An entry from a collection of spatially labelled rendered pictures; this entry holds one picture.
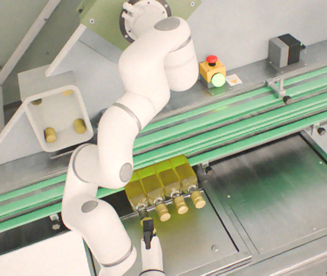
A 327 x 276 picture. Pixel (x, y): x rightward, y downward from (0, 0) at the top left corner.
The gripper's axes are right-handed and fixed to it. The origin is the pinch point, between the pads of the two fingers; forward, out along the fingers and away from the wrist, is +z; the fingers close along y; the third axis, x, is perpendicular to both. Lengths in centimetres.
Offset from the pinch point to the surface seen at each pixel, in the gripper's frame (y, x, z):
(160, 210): 1.5, -4.0, 5.3
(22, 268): -11.4, 43.7, 0.0
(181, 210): 0.5, -10.2, 5.1
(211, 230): -12.7, -18.7, 5.3
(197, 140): 6.1, -19.0, 28.9
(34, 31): 25, 41, 91
